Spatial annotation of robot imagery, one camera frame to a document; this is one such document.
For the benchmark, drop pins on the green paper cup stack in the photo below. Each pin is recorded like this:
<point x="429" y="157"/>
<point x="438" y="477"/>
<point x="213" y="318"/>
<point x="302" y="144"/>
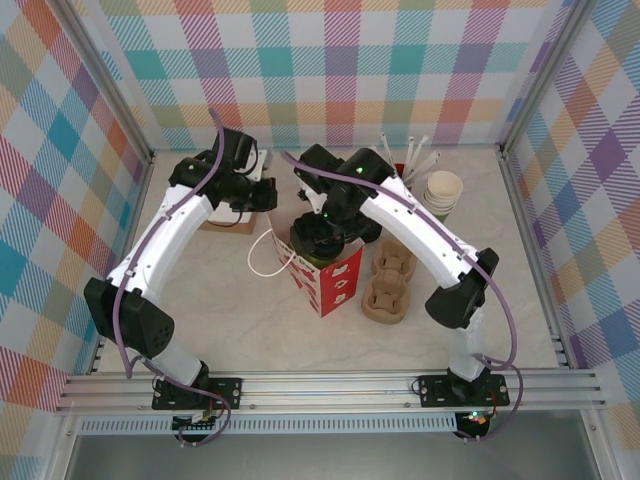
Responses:
<point x="442" y="187"/>

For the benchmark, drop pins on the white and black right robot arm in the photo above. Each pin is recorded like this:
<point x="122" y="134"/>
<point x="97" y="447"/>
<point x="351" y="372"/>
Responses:
<point x="430" y="230"/>

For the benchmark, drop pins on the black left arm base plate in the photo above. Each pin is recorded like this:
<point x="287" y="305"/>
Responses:
<point x="225" y="392"/>

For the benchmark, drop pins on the aluminium side rail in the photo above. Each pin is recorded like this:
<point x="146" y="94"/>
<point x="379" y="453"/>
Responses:
<point x="143" y="182"/>
<point x="517" y="200"/>

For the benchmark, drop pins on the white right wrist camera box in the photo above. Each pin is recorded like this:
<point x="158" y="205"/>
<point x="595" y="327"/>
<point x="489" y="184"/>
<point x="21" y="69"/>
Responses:
<point x="311" y="200"/>

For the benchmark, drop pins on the aluminium frame post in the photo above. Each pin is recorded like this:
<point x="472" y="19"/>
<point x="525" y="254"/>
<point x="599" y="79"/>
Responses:
<point x="545" y="75"/>
<point x="110" y="75"/>

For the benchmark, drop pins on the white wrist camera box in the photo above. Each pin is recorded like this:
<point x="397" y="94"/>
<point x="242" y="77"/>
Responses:
<point x="259" y="165"/>
<point x="311" y="200"/>

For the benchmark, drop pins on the red and white gift bag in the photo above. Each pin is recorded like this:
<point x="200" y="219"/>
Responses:
<point x="340" y="285"/>

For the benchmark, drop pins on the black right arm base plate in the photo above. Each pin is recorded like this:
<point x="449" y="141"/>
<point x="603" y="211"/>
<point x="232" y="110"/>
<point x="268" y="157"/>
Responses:
<point x="435" y="390"/>

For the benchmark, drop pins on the brown pulp cup carrier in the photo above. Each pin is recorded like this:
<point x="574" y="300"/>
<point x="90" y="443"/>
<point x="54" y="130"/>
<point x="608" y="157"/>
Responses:
<point x="390" y="300"/>

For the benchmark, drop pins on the aluminium front rail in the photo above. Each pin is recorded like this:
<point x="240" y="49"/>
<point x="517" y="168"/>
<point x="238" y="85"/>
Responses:
<point x="325" y="390"/>

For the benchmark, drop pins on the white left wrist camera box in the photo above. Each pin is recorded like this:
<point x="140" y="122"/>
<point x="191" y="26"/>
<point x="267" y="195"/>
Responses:
<point x="259" y="165"/>

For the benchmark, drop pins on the green cup with black lid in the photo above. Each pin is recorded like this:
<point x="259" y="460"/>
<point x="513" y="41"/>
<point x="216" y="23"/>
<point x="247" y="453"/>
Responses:
<point x="320" y="258"/>

